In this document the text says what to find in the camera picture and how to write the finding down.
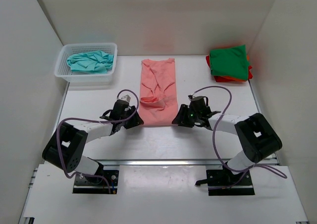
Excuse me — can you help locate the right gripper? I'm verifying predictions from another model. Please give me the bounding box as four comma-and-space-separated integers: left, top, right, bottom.
172, 105, 200, 128

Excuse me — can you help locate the pink t shirt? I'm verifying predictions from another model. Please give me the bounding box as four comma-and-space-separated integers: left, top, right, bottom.
139, 58, 178, 126

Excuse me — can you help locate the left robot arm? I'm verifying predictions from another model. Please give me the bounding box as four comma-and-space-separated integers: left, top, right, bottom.
42, 95, 144, 185

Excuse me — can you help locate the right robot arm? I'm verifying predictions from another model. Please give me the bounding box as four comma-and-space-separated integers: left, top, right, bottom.
172, 96, 282, 188

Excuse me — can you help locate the teal t shirt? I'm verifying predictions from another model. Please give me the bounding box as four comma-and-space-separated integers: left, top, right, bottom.
66, 51, 114, 74

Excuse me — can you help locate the white plastic basket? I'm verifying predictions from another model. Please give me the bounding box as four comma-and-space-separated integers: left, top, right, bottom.
54, 43, 117, 83

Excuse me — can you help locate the green folded t shirt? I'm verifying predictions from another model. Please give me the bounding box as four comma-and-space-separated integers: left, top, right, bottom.
209, 45, 249, 81

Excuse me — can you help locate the aluminium table rail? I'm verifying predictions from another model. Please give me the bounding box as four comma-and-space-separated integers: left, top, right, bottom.
98, 159, 222, 166

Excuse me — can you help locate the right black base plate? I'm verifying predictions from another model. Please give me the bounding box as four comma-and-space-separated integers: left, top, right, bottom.
195, 169, 255, 196

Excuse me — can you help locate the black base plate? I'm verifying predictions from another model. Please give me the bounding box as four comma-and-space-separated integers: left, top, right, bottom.
195, 169, 255, 196
72, 169, 119, 195

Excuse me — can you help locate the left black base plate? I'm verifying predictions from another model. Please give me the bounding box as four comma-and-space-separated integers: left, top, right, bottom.
72, 169, 119, 195

